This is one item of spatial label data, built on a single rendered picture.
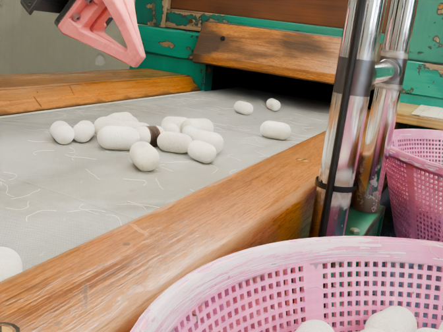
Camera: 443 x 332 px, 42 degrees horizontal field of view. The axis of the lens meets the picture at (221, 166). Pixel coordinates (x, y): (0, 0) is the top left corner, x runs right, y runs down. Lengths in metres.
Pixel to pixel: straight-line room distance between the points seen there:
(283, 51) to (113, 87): 0.27
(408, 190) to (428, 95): 0.39
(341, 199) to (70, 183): 0.19
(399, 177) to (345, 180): 0.19
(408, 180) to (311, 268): 0.28
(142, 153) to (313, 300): 0.22
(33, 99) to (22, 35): 1.89
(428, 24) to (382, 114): 0.42
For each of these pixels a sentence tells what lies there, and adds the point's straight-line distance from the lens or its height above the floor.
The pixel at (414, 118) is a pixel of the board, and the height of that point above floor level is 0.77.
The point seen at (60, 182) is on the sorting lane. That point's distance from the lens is 0.42.
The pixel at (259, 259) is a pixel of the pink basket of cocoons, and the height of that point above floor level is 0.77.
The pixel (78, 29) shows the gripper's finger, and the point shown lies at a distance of 0.55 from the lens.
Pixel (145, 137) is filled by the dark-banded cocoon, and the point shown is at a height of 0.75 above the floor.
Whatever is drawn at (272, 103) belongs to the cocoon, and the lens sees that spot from 0.87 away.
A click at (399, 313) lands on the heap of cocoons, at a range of 0.29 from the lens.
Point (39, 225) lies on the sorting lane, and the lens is 0.34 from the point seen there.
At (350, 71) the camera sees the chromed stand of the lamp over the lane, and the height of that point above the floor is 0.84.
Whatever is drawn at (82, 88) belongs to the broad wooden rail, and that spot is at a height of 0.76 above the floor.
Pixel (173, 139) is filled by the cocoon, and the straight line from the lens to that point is 0.52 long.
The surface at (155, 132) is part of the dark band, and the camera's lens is 0.54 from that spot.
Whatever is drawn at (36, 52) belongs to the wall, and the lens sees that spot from 2.52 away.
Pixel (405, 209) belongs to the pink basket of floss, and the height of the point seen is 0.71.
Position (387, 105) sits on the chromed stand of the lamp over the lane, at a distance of 0.51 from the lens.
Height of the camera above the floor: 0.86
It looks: 14 degrees down
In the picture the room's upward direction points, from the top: 7 degrees clockwise
